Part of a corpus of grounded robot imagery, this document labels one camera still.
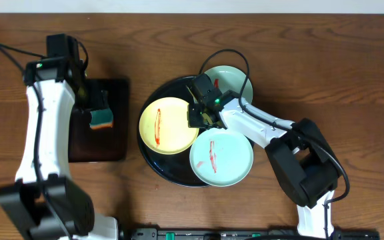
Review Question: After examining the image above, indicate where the mint green plate front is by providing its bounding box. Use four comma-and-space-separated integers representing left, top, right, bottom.
189, 129, 254, 187

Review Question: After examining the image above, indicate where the mint green plate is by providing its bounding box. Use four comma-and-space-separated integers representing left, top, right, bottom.
205, 65, 245, 93
189, 129, 254, 187

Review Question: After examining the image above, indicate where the rectangular black tray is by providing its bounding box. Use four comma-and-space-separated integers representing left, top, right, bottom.
68, 79, 130, 163

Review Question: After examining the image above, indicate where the green orange sponge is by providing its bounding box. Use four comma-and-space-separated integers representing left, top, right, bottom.
89, 108, 113, 130

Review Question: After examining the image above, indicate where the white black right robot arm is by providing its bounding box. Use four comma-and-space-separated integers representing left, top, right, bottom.
189, 98, 346, 239

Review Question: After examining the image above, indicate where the round black tray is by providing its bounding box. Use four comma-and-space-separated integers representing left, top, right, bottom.
137, 76, 209, 187

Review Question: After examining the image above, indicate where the yellow plate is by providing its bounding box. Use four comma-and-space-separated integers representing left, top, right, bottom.
139, 97, 199, 155

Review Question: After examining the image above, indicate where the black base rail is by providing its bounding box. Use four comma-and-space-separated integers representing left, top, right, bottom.
125, 228, 381, 240

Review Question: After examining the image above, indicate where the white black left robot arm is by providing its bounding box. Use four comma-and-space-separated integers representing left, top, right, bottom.
0, 57, 120, 239

